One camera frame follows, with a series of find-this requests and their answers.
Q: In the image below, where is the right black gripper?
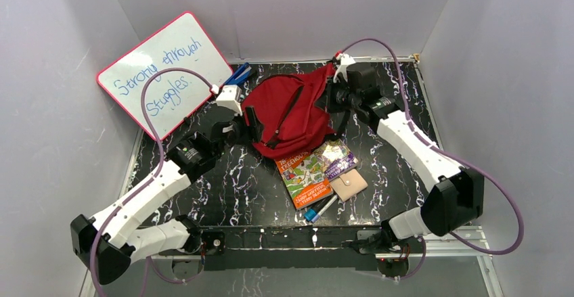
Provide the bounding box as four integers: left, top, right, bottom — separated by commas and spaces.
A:
315, 76, 360, 114

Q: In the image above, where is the red student backpack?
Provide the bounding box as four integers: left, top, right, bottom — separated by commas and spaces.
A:
241, 63, 349, 160

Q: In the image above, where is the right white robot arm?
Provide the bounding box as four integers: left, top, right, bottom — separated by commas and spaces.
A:
324, 64, 485, 252

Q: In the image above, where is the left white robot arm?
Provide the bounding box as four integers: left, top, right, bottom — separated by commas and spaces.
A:
70, 106, 263, 285

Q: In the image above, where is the blue stapler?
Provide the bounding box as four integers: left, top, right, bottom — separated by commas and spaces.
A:
223, 62, 252, 86

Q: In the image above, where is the orange Treehouse book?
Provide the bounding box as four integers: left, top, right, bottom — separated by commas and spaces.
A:
275, 152, 334, 210

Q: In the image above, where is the purple Treehouse book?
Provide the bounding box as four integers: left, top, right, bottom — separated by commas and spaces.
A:
313, 139, 359, 181

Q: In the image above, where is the beige small wallet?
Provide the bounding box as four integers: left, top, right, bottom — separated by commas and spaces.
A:
330, 169, 368, 202

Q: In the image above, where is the black marker blue cap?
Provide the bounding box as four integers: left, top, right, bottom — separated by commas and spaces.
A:
304, 196, 337, 223

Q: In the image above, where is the white pen blue cap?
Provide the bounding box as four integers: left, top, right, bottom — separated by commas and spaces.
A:
307, 195, 338, 223

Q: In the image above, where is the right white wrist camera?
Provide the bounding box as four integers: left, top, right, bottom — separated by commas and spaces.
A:
333, 52, 356, 83

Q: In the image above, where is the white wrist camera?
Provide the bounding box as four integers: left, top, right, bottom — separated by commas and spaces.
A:
215, 85, 242, 116
333, 52, 356, 83

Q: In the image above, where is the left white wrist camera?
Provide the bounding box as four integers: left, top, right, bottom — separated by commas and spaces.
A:
215, 85, 242, 116

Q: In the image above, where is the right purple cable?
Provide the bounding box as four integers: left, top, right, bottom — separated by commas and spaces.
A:
334, 38, 525, 282

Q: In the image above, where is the purple cable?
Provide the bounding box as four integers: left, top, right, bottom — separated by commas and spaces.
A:
89, 67, 221, 297
334, 38, 525, 282

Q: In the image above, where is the white board pink frame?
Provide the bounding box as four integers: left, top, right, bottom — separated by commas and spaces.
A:
96, 12, 233, 139

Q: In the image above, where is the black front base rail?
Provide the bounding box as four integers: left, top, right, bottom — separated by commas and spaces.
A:
206, 225, 387, 271

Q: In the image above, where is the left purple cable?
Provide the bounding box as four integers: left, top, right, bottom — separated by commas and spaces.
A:
89, 67, 221, 297

